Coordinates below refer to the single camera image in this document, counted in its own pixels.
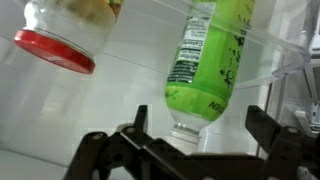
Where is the green plastic bottle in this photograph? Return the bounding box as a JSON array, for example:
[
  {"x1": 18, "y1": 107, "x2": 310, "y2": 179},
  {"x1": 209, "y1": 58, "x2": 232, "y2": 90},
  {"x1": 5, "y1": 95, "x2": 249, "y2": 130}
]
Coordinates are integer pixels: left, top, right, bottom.
[{"x1": 165, "y1": 0, "x2": 255, "y2": 144}]

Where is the clear middle door bin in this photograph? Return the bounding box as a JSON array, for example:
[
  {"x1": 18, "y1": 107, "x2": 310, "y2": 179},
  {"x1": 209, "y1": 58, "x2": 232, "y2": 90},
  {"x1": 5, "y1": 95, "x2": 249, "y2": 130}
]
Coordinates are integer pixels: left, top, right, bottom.
[{"x1": 103, "y1": 0, "x2": 313, "y2": 88}]

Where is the red lid glass jar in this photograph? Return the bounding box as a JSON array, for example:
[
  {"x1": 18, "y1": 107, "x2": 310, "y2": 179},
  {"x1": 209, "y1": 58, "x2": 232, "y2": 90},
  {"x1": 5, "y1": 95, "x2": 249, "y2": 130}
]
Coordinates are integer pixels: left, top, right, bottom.
[{"x1": 14, "y1": 0, "x2": 125, "y2": 74}]

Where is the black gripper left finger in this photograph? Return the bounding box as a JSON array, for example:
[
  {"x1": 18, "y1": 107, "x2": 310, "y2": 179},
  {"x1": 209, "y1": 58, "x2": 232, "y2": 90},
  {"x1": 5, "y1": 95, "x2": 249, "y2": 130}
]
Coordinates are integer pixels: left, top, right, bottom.
[{"x1": 63, "y1": 104, "x2": 188, "y2": 180}]

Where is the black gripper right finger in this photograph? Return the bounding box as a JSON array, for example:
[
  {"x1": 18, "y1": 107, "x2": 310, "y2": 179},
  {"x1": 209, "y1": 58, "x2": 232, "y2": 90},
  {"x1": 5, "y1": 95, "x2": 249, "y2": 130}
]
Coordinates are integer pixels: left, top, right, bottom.
[{"x1": 245, "y1": 105, "x2": 320, "y2": 180}]

